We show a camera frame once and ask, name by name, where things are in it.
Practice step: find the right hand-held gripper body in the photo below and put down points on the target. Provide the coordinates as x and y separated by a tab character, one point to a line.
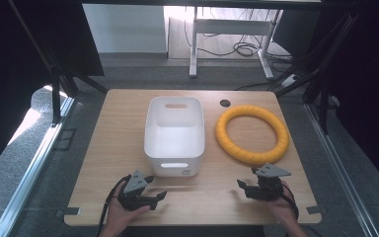
269	187

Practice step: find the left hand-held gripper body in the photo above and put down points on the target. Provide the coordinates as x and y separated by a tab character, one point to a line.
135	184

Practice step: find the white plastic bin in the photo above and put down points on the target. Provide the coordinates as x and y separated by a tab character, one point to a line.
174	141

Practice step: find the person's right hand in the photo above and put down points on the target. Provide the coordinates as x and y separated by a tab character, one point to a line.
283	209

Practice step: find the person's left hand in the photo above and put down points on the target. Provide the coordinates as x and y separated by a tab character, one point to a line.
118	215

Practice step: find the grey tape strip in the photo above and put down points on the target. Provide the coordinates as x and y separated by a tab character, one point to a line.
71	211
315	209

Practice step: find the white power strip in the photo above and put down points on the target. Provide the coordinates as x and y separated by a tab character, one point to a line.
290	80

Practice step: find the black metal stand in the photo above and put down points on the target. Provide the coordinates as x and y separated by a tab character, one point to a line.
57	85
322	75

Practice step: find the black curtain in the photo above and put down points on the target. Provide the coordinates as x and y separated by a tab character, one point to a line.
10	65
368	82

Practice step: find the aluminium floor rail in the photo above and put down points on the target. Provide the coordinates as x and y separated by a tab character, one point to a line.
339	171
29	171

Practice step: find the white desk frame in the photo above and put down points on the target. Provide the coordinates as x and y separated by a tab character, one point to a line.
193	49

